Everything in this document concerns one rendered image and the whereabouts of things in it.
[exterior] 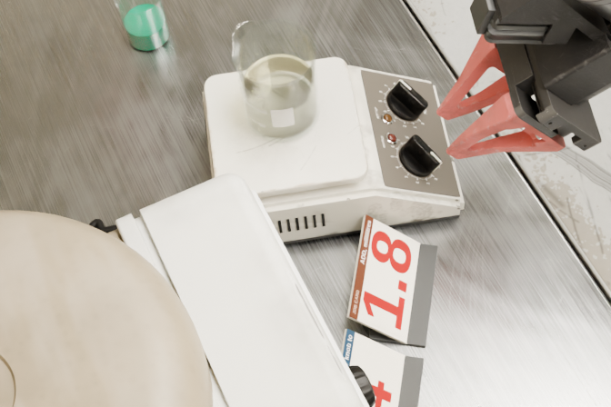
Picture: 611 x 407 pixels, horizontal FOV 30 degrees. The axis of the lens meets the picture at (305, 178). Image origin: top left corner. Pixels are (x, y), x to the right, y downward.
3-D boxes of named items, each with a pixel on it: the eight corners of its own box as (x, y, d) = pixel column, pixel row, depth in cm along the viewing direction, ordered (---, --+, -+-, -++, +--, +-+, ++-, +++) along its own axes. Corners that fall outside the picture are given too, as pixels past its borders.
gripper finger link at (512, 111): (428, 165, 80) (541, 101, 75) (410, 84, 84) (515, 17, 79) (484, 194, 84) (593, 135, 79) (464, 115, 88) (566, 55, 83)
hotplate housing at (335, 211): (433, 96, 102) (435, 40, 95) (464, 222, 95) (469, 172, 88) (186, 134, 102) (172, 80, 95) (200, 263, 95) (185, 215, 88)
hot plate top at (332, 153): (348, 64, 95) (347, 57, 94) (371, 186, 88) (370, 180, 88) (205, 84, 94) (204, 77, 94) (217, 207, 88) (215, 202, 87)
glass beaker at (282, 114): (339, 111, 92) (335, 45, 84) (285, 163, 89) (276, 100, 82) (275, 66, 94) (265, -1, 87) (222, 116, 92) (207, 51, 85)
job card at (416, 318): (437, 247, 94) (439, 223, 91) (425, 348, 90) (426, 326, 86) (364, 238, 95) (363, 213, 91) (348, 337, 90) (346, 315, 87)
